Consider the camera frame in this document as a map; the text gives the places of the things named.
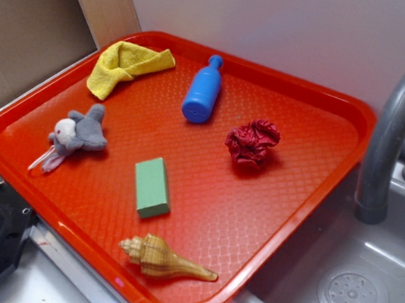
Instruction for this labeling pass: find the green block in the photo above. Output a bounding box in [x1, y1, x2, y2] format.
[135, 158, 170, 219]

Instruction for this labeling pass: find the red plastic tray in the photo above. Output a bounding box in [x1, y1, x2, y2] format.
[0, 32, 376, 303]

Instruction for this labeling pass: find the blue plastic bottle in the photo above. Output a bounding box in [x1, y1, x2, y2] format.
[182, 55, 223, 124]

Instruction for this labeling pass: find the crumpled red paper ball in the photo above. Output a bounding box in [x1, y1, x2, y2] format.
[225, 119, 281, 169]

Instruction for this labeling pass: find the tan conch seashell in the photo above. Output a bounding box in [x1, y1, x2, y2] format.
[119, 233, 218, 282]

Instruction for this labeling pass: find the grey plush mouse toy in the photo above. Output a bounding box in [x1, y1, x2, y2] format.
[28, 104, 107, 173]

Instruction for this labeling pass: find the yellow cloth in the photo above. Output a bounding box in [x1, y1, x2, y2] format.
[86, 41, 176, 101]

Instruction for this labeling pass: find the light wooden board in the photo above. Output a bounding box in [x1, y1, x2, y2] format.
[78, 0, 141, 48]

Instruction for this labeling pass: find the grey faucet spout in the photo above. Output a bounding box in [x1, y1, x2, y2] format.
[355, 74, 405, 225]

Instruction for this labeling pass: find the grey plastic sink basin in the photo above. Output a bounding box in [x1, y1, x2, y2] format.
[236, 165, 405, 303]

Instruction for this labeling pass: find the brown cardboard panel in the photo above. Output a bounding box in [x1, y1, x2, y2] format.
[0, 0, 97, 107]

